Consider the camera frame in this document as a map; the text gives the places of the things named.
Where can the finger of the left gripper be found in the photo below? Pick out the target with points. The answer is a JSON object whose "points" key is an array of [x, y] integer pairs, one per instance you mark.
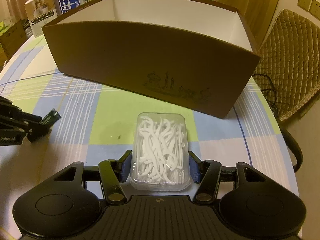
{"points": [[8, 110], [34, 130]]}

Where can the small white product box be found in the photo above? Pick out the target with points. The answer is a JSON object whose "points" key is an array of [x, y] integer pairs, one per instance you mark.
{"points": [[41, 12]]}

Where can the dark green tube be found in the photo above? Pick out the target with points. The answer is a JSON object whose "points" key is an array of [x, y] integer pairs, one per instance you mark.
{"points": [[51, 118]]}

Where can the brown cardboard box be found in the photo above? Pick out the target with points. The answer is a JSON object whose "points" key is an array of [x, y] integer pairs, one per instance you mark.
{"points": [[198, 54]]}

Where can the quilted chair cushion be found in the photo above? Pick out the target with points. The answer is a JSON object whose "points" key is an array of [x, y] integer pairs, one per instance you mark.
{"points": [[288, 71]]}

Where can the clear box of floss picks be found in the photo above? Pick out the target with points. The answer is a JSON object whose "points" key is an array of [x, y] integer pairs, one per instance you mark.
{"points": [[160, 155]]}

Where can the checkered tablecloth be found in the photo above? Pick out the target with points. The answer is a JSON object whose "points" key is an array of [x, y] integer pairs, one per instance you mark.
{"points": [[99, 122]]}

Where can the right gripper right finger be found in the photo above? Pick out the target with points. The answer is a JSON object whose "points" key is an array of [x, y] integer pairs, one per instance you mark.
{"points": [[207, 175]]}

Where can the black chair armrest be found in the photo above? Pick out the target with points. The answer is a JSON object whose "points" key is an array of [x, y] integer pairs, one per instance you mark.
{"points": [[292, 145]]}

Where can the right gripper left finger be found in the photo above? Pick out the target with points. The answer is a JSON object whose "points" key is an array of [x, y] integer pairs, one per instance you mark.
{"points": [[112, 174]]}

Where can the double wall socket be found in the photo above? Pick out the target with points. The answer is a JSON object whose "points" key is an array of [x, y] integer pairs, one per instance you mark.
{"points": [[311, 6]]}

